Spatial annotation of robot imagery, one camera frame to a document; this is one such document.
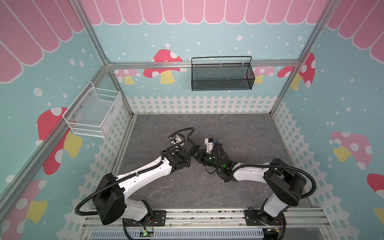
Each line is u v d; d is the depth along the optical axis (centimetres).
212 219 76
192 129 64
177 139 72
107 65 90
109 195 40
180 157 62
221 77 94
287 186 45
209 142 79
